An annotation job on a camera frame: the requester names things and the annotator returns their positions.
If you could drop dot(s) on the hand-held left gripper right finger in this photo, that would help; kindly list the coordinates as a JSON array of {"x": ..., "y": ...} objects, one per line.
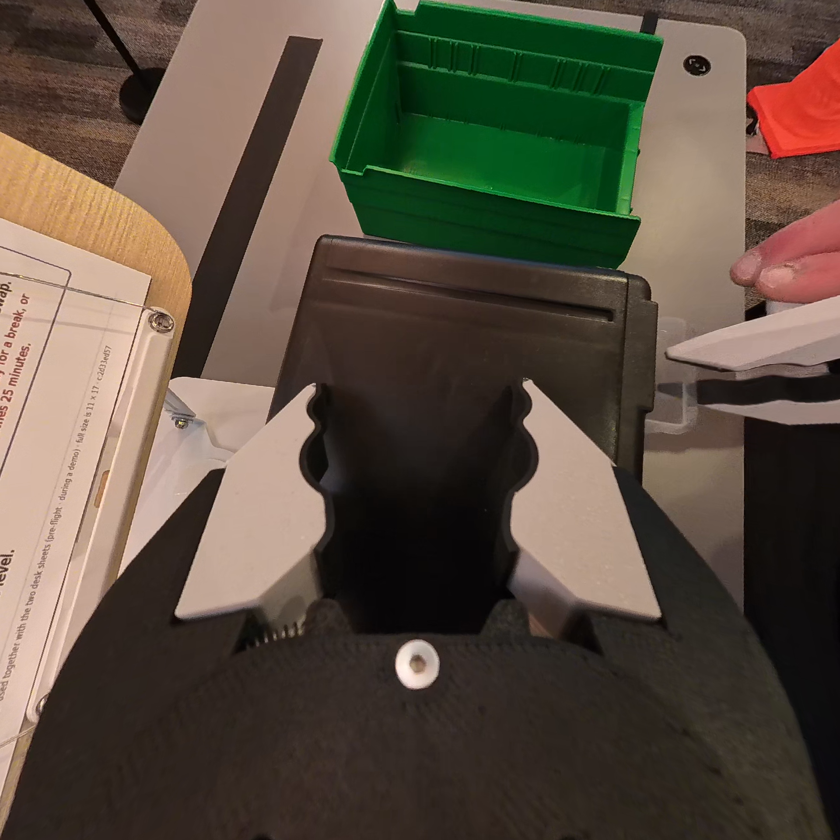
[{"x": 584, "y": 525}]

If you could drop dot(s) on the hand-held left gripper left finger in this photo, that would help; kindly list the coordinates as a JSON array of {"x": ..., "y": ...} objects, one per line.
[{"x": 256, "y": 525}]

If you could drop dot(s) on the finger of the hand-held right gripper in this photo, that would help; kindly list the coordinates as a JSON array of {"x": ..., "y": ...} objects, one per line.
[
  {"x": 787, "y": 412},
  {"x": 774, "y": 341}
]

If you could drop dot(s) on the clear plastic drawer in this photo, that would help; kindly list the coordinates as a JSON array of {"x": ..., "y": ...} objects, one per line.
[{"x": 673, "y": 400}]

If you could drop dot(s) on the black drawer cabinet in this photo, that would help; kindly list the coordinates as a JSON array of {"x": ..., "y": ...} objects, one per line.
[{"x": 459, "y": 341}]

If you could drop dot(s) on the green plastic bin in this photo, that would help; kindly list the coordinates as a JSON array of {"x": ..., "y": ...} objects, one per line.
[{"x": 499, "y": 164}]

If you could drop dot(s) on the person's right hand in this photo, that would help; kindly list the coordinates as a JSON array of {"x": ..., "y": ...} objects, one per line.
[{"x": 807, "y": 262}]

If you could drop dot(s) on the printed instruction sheet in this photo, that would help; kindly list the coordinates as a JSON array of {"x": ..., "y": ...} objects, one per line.
[{"x": 65, "y": 394}]

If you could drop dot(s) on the orange cloth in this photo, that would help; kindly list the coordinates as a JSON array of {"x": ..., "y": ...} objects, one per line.
[{"x": 800, "y": 105}]

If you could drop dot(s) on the round black desk button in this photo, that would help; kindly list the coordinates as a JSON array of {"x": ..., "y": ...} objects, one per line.
[{"x": 696, "y": 64}]

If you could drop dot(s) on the black floor stand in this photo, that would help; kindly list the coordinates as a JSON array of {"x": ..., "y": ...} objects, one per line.
[{"x": 141, "y": 95}]

